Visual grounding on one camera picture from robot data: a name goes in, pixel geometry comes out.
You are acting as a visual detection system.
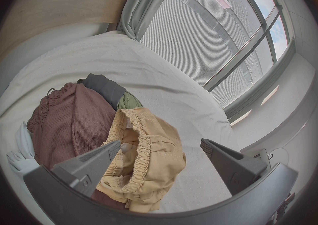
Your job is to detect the tan shorts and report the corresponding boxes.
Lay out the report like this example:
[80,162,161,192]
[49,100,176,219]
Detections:
[96,108,187,212]

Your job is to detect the grey-green curtain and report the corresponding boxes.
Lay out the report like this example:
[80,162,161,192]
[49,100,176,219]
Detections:
[119,0,189,42]

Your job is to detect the green garment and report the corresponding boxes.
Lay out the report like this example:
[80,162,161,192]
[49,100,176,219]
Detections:
[117,91,144,110]

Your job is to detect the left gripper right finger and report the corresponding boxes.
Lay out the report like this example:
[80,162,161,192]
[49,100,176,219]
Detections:
[200,138,268,197]

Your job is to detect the black garment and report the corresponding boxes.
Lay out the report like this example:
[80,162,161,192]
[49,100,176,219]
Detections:
[82,74,127,111]

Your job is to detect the white garment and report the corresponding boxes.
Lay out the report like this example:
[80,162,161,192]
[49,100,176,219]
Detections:
[6,121,40,173]

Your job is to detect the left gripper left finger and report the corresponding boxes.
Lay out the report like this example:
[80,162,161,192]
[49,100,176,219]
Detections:
[51,140,122,197]

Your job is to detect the window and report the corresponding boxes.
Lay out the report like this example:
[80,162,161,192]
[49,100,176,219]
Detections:
[134,0,296,124]

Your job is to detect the bed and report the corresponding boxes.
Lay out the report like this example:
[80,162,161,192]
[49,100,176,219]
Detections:
[0,0,241,215]

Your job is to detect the brown garment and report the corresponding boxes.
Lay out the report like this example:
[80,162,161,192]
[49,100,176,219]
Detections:
[26,82,130,206]

